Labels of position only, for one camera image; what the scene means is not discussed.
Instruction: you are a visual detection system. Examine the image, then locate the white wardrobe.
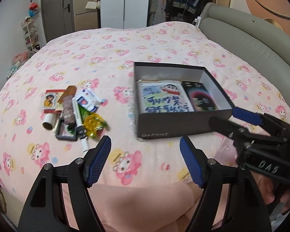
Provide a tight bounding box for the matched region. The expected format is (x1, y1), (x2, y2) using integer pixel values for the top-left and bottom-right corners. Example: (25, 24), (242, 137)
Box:
(100, 0), (149, 29)

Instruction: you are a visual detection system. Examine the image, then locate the grey padded headboard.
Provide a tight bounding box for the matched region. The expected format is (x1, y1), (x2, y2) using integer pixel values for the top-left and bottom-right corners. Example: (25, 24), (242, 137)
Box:
(200, 3), (290, 105)

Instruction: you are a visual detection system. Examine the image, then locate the bubble wrap sheet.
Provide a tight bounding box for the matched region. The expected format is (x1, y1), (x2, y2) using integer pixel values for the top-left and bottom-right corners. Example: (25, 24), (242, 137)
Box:
(127, 88), (137, 138)

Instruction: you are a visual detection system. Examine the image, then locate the green corn candy packet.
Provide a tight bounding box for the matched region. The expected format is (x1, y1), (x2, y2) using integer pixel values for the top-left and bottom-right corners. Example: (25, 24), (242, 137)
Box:
(79, 106), (108, 139)

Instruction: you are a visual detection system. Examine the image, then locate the alcohol wipes pack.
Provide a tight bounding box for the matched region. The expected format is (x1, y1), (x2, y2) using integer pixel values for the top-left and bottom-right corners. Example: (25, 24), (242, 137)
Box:
(75, 88), (107, 113)

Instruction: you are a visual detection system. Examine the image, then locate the black Daphne shoe box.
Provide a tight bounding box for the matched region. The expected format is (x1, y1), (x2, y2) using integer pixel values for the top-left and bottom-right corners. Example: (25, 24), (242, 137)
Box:
(134, 62), (235, 139)

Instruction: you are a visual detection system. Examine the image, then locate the cream handbag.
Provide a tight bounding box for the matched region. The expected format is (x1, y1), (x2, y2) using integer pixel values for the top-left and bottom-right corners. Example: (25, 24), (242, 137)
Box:
(85, 0), (101, 9)

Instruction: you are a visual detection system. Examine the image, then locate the white smart watch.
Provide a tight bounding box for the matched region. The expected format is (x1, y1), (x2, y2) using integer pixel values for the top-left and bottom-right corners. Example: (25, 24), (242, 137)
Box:
(72, 97), (90, 154)

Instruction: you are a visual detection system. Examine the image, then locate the red white card box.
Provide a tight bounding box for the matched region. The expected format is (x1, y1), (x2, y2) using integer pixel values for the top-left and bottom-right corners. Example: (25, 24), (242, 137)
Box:
(43, 90), (65, 114)

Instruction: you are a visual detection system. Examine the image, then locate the dark pink-ring booklet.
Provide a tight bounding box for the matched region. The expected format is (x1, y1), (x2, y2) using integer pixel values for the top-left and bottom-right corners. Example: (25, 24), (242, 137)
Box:
(182, 81), (218, 112)

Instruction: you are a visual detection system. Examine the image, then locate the white shelf rack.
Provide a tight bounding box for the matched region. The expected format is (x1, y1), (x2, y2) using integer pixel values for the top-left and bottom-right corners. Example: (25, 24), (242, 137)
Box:
(21, 16), (41, 57)

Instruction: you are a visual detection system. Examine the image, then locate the brown wooden comb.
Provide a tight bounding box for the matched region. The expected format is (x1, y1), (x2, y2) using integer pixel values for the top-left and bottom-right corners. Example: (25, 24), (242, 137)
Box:
(58, 85), (77, 104)

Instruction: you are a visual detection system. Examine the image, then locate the black framed mirror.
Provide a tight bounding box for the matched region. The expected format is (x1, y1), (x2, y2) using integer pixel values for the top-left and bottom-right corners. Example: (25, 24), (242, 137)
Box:
(55, 118), (77, 141)

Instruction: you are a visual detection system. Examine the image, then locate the pink cartoon bed blanket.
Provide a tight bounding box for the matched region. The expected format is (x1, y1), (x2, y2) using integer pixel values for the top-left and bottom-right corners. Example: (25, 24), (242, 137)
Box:
(0, 23), (290, 231)

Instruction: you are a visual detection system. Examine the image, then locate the white paper roll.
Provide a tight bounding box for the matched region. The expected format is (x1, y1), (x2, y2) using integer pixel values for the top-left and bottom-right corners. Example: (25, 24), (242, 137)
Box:
(42, 113), (56, 131)

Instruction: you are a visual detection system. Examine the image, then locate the person's right hand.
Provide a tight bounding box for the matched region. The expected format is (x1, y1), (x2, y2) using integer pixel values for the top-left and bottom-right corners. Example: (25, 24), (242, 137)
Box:
(252, 172), (290, 211)

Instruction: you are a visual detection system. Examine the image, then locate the grey door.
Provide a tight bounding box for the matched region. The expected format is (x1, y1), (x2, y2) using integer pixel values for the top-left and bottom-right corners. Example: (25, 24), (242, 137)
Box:
(41, 0), (75, 42)

